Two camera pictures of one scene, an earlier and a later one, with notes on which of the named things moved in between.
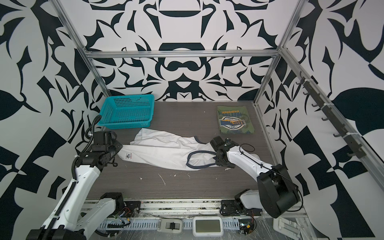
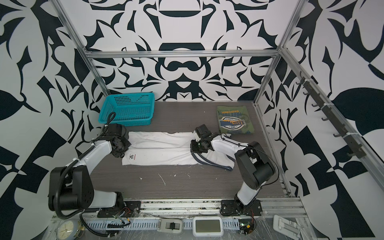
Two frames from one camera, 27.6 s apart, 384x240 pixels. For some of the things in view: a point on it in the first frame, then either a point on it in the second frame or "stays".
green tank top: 234,119 stays
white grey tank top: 166,150 stays
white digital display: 208,226 stays
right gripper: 217,162 → 193,147
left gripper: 117,144 → 127,143
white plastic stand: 288,228 stays
